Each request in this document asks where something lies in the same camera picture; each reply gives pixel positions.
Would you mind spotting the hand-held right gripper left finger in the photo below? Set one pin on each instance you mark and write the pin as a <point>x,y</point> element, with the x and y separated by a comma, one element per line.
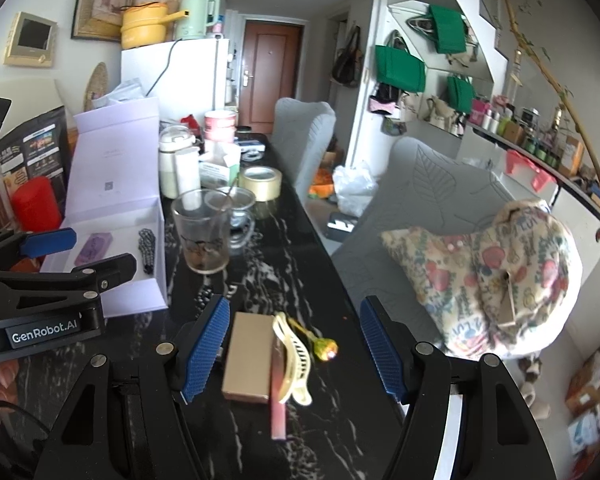
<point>205,355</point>

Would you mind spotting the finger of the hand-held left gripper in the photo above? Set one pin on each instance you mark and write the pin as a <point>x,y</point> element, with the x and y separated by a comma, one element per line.
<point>105,270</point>
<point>47,242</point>

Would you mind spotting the white tissue bag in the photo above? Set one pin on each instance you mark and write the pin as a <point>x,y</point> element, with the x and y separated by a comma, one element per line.
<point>122,92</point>

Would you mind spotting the black polka dot scrunchie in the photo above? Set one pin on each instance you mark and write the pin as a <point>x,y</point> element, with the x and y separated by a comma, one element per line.
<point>147,252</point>

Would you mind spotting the copper stirring spoon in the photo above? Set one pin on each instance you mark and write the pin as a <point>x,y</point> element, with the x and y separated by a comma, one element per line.
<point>228,200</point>

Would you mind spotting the gold cardboard box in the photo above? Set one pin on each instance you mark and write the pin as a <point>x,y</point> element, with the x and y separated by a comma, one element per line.
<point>247,360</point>

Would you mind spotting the brown cardboard boxes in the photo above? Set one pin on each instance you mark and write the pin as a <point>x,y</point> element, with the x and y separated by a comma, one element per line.
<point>590,380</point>

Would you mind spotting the brown door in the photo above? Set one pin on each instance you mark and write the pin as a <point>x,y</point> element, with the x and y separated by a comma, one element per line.
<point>270,70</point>

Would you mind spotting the black floor box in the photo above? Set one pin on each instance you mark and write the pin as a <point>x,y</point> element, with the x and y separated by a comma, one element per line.
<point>340,224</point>

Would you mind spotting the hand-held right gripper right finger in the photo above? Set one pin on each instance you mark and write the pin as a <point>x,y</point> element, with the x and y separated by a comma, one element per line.
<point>382,355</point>

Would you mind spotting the pink bar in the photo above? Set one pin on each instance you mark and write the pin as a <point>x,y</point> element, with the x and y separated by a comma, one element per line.
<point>279,415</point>

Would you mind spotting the black snack bag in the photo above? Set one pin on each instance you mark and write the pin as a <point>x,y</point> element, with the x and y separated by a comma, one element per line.
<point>40,145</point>

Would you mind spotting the white gift box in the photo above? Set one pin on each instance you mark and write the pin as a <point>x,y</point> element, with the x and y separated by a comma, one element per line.
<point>115,160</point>

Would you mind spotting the white plastic bag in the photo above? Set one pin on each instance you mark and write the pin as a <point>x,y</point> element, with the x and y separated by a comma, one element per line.
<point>355,185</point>

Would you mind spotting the pink paper bowl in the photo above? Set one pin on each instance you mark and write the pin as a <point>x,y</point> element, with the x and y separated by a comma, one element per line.
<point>217,137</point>
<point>220,120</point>

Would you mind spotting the white fridge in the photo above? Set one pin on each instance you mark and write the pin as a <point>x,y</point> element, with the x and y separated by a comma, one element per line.
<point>190,75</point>

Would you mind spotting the beige wall panel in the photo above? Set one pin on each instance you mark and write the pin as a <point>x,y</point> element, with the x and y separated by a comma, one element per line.
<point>30,37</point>

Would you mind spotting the tall clear glass mug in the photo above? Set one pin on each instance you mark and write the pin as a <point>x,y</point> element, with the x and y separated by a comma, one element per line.
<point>200,252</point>

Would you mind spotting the bamboo branch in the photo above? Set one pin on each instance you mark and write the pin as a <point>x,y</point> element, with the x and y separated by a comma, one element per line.
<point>545,65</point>

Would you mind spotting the hanging brown bags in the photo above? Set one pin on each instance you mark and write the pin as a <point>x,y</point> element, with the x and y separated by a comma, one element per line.
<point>347,60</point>

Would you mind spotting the white paper roll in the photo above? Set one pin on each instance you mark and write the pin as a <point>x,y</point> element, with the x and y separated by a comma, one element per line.
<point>187,172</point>

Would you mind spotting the yellow pot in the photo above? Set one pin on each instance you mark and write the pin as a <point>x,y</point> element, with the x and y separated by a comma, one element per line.
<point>142,27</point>

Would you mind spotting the pink plastic bag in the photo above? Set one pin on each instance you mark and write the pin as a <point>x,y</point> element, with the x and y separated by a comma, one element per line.
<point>525,165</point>

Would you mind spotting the woven straw fan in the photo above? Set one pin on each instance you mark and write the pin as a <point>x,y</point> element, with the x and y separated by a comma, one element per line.
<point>97,85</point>

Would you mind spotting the beige tape roll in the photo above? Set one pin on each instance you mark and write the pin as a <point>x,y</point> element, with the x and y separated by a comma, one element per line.
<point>275,185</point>

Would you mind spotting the floral cushion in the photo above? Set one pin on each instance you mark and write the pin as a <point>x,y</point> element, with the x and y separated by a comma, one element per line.
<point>480,270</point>

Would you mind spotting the red canister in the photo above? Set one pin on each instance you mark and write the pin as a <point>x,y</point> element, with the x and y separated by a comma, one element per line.
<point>35,205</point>

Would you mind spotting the red packet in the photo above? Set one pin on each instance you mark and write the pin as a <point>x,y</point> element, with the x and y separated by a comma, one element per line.
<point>190,122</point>

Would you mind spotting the green electric kettle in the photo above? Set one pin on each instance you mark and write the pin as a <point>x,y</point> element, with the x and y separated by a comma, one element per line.
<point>192,17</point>

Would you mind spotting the cream hair claw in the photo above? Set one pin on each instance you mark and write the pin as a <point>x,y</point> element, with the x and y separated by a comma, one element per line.
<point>300,360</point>

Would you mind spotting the person's left hand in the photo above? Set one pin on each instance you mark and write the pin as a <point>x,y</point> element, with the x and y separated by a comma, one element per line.
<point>7,377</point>

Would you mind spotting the small purple box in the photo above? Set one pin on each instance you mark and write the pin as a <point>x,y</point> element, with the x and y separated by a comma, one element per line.
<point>94,249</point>

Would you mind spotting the grey quilted chair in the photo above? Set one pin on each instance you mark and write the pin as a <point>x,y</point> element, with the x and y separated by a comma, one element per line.
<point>405,210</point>
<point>300,135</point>

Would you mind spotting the row of bottles and jars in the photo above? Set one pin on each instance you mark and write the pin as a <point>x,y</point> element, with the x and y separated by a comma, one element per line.
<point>530,130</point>

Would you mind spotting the green tote bag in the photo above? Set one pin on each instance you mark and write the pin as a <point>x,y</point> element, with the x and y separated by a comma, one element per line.
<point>400,70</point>
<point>447,30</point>
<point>460,95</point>

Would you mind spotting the orange toy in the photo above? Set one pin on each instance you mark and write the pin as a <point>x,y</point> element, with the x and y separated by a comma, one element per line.
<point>322,185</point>

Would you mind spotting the white green medicine box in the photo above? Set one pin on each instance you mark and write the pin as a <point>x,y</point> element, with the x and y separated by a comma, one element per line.
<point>217,172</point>

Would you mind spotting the white tumbler with clear lid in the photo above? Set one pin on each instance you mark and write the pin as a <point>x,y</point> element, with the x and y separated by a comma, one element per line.
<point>169,170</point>

